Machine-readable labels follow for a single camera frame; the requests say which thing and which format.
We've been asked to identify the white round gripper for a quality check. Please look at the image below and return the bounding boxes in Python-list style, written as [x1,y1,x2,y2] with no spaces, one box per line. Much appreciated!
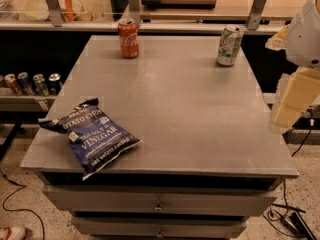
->
[265,0,320,134]

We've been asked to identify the green white 7up can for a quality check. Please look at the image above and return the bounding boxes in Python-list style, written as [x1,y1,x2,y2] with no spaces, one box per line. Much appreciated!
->
[217,25,244,66]

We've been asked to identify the red coca-cola can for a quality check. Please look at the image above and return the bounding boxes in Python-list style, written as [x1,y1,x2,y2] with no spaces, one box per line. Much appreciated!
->
[118,18,139,58]

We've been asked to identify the blue potato chip bag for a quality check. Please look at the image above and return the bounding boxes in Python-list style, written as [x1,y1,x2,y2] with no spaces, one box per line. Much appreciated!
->
[39,98,140,180]

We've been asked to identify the orange white plastic bag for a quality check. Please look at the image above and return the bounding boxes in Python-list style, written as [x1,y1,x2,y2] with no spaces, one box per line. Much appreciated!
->
[58,0,93,22]

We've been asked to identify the dark can on shelf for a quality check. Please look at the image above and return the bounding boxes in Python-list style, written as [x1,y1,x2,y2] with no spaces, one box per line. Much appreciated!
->
[49,73,63,94]

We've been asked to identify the green can on shelf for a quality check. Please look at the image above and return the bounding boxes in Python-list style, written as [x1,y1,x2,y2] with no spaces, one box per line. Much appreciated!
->
[33,74,49,96]

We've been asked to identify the blue can on shelf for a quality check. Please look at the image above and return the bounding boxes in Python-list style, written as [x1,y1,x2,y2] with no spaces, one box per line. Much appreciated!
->
[18,72,34,95]

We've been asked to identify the orange can on shelf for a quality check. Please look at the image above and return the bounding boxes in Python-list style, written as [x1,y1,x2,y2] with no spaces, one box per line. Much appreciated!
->
[4,73,23,95]

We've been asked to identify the grey drawer cabinet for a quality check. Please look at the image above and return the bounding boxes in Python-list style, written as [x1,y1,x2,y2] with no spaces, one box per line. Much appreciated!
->
[22,36,297,240]

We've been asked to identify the black power strip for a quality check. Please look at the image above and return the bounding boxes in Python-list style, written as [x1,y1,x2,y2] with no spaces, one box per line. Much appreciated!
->
[280,212,317,240]

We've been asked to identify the lower grey drawer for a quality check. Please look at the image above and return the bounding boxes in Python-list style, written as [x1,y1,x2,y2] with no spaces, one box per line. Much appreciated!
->
[72,217,246,239]

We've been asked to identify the grey drawer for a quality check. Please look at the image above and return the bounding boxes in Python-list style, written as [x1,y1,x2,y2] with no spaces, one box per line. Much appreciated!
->
[43,185,276,217]
[72,217,246,239]

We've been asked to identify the upper grey drawer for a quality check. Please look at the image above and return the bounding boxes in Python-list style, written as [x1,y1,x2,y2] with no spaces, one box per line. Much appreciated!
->
[43,185,276,217]

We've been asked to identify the low grey shelf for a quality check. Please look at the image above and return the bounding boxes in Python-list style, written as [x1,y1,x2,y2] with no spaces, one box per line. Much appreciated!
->
[0,88,56,112]

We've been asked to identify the white orange shoe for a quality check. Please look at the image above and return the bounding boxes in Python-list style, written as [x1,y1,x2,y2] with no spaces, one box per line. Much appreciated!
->
[0,226,27,240]

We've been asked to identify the black cable on right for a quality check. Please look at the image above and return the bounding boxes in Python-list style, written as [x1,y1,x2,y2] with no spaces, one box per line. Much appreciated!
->
[263,118,316,239]

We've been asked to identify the black cable on left floor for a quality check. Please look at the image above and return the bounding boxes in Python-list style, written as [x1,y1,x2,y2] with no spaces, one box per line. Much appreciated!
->
[0,169,46,240]

